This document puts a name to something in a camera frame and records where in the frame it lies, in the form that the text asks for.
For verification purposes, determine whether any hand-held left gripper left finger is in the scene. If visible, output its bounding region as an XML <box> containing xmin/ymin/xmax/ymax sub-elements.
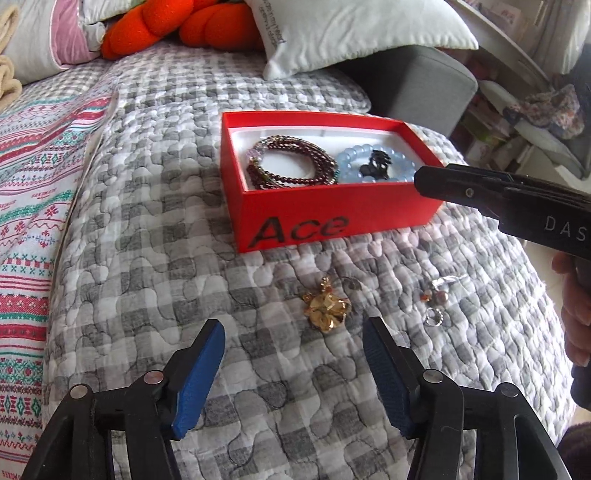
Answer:
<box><xmin>18</xmin><ymin>319</ymin><xmax>226</xmax><ymax>480</ymax></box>

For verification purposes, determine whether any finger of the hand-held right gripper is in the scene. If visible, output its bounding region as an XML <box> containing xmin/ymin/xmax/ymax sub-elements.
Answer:
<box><xmin>414</xmin><ymin>163</ymin><xmax>591</xmax><ymax>219</ymax></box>

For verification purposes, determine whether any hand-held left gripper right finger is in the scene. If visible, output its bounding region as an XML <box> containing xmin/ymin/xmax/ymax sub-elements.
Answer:
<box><xmin>362</xmin><ymin>316</ymin><xmax>574</xmax><ymax>480</ymax></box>

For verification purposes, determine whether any gold flower brooch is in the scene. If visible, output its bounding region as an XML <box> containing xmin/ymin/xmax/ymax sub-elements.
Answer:
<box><xmin>302</xmin><ymin>277</ymin><xmax>352</xmax><ymax>330</ymax></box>

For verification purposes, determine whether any red cardboard box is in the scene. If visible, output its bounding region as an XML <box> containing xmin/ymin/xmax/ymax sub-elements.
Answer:
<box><xmin>220</xmin><ymin>111</ymin><xmax>447</xmax><ymax>254</ymax></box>

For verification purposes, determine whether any person's right hand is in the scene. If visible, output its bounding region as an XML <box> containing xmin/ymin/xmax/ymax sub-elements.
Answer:
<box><xmin>551</xmin><ymin>252</ymin><xmax>591</xmax><ymax>368</ymax></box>

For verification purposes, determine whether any grey checked quilt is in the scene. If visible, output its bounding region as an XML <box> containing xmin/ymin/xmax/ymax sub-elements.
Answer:
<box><xmin>42</xmin><ymin>42</ymin><xmax>579</xmax><ymax>480</ymax></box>

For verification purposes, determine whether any black hair claw clip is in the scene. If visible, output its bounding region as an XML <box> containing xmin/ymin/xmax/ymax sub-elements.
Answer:
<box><xmin>356</xmin><ymin>148</ymin><xmax>392</xmax><ymax>177</ymax></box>

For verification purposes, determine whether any floral cloth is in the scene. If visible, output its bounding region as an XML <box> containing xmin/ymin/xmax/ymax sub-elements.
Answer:
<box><xmin>502</xmin><ymin>83</ymin><xmax>585</xmax><ymax>140</ymax></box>

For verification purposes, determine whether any white shelf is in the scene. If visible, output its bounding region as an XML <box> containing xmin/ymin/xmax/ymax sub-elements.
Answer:
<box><xmin>450</xmin><ymin>0</ymin><xmax>591</xmax><ymax>185</ymax></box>

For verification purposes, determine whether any dark maroon cloth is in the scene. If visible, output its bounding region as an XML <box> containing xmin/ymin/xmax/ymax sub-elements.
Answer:
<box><xmin>556</xmin><ymin>422</ymin><xmax>591</xmax><ymax>480</ymax></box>

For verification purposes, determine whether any striped patterned blanket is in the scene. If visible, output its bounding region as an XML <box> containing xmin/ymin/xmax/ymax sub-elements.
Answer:
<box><xmin>0</xmin><ymin>69</ymin><xmax>120</xmax><ymax>480</ymax></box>

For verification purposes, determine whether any orange plush toy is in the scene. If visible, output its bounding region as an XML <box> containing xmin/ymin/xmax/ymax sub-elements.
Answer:
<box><xmin>100</xmin><ymin>0</ymin><xmax>265</xmax><ymax>60</ymax></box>

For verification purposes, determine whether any beige blanket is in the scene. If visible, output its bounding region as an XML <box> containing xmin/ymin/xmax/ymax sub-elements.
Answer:
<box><xmin>0</xmin><ymin>6</ymin><xmax>24</xmax><ymax>112</ymax></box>

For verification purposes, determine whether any pink and white pillow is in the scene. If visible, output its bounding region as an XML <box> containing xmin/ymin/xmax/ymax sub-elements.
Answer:
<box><xmin>13</xmin><ymin>0</ymin><xmax>109</xmax><ymax>85</ymax></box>

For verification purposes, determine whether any light blue bead bracelet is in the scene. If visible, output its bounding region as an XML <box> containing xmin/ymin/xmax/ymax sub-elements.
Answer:
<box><xmin>335</xmin><ymin>143</ymin><xmax>411</xmax><ymax>184</ymax></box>

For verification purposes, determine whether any dark red bead bracelet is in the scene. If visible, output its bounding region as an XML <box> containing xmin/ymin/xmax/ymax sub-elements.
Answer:
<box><xmin>245</xmin><ymin>135</ymin><xmax>340</xmax><ymax>190</ymax></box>

